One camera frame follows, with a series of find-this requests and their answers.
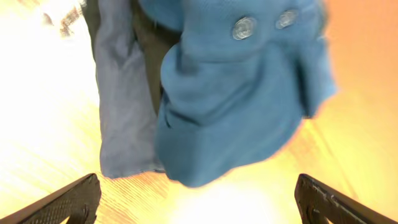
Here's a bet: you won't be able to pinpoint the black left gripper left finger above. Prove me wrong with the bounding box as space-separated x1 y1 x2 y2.
1 173 101 224

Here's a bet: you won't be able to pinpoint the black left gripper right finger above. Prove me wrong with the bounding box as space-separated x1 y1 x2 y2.
294 174 397 224

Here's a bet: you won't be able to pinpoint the teal blue polo shirt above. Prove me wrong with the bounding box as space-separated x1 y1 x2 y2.
139 0 336 187

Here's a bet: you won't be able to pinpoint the navy folded garment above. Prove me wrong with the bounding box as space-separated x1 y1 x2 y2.
94 0 164 179

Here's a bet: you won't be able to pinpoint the black folded garment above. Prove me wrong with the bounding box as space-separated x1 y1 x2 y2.
83 0 180 118

